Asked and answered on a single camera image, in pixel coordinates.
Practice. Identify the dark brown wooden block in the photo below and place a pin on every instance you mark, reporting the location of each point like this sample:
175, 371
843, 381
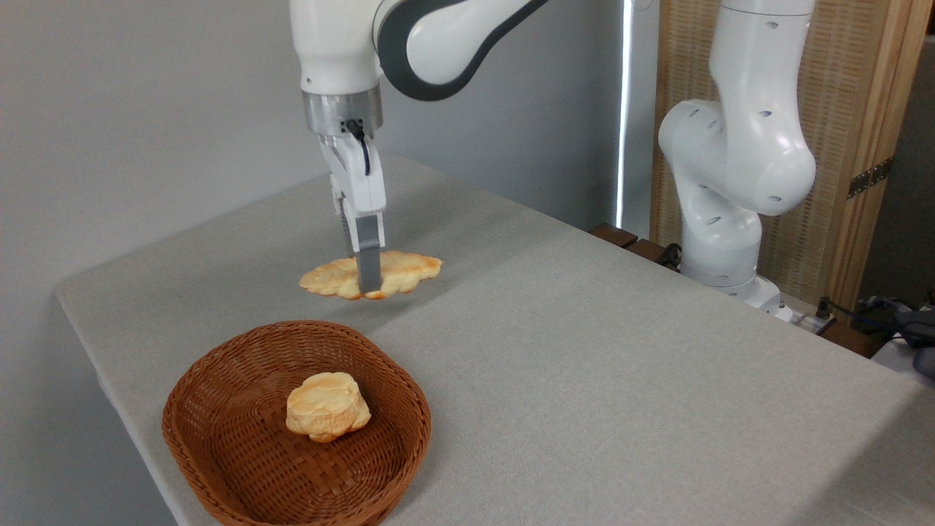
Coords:
612, 234
646, 252
851, 340

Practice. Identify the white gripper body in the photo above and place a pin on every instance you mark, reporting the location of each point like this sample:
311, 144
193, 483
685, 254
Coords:
358, 183

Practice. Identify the long golden bread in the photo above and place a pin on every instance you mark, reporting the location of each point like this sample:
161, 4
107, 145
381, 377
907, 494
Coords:
405, 272

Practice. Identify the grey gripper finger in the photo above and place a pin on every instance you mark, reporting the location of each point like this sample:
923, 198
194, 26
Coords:
369, 248
344, 226

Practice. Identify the brown woven wicker basket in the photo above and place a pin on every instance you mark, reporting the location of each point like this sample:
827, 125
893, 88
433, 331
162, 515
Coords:
241, 438

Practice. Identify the black base connector plug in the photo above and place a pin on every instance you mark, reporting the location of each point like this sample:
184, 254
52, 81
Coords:
669, 256

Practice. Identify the dark grey bag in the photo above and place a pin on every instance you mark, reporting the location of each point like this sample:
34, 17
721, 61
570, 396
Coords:
920, 336

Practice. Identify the wooden rattan folding screen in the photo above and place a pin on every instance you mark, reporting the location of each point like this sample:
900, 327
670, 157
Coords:
855, 88

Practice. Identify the brass screen hinge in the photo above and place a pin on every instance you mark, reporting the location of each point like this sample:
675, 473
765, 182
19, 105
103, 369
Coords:
869, 177

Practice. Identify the round golden bread roll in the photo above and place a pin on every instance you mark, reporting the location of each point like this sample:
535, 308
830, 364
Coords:
327, 405

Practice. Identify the grey tablecloth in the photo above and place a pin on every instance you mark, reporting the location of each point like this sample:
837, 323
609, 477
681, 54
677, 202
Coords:
621, 380

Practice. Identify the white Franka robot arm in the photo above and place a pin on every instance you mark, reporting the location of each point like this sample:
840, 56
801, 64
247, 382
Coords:
738, 146

